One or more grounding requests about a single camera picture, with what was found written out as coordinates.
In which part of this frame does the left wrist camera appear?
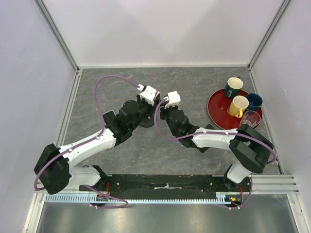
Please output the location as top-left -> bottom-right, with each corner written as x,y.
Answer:
137,84 -> 158,104

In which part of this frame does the blue phone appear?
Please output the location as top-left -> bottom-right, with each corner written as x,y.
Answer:
103,110 -> 116,121

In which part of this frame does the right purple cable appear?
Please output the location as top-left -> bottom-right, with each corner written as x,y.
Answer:
154,97 -> 277,210

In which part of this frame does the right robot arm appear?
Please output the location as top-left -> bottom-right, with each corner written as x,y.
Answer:
156,104 -> 276,191

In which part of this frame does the black round phone stand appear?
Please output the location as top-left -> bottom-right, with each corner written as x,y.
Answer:
139,115 -> 154,128

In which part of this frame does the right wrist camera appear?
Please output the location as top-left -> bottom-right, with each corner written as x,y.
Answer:
163,91 -> 181,109

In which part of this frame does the grey cable duct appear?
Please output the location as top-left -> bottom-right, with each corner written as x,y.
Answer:
44,192 -> 235,205

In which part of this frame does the dark blue cup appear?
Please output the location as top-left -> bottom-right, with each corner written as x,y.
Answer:
246,93 -> 263,111

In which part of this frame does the purple cable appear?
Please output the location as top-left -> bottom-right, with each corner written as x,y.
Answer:
34,75 -> 144,191
154,97 -> 277,210

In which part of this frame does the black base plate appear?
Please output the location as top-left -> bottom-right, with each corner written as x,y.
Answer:
92,174 -> 251,194

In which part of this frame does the clear glass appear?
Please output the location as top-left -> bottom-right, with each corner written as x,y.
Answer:
240,111 -> 261,128

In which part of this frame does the yellow mug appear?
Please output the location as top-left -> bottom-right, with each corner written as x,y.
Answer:
228,96 -> 249,118

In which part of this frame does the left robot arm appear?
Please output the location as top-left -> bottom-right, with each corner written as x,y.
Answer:
34,95 -> 159,195

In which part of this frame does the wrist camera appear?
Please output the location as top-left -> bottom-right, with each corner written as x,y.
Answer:
137,84 -> 158,104
163,91 -> 181,109

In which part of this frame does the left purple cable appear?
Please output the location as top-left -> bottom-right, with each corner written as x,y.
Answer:
34,75 -> 144,191

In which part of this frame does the dark green mug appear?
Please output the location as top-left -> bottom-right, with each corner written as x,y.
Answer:
225,77 -> 243,99

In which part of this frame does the black folding phone stand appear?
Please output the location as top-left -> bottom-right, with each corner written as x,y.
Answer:
178,124 -> 209,153

